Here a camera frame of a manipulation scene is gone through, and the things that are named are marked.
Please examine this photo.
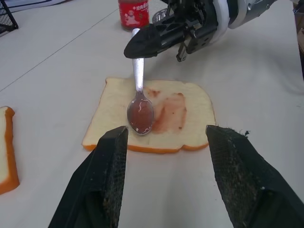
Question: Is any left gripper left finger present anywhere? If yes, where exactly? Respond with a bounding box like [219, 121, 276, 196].
[48, 125, 129, 228]

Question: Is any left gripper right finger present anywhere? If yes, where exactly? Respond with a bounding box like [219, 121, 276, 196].
[205, 124, 304, 228]

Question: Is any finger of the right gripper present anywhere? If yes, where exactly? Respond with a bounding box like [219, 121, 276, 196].
[123, 24, 187, 59]
[152, 18, 186, 31]

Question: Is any silver metal spoon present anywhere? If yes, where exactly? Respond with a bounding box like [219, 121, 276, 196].
[126, 28, 155, 136]

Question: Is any red-labelled jam jar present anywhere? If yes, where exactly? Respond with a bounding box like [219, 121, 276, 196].
[117, 0, 151, 32]

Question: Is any plain white bread slice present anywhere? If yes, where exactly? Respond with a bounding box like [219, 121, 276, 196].
[0, 105, 20, 196]

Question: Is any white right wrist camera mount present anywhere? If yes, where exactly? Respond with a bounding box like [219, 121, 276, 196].
[212, 0, 250, 44]

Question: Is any black wire mesh basket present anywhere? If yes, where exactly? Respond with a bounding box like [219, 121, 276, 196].
[0, 0, 19, 37]

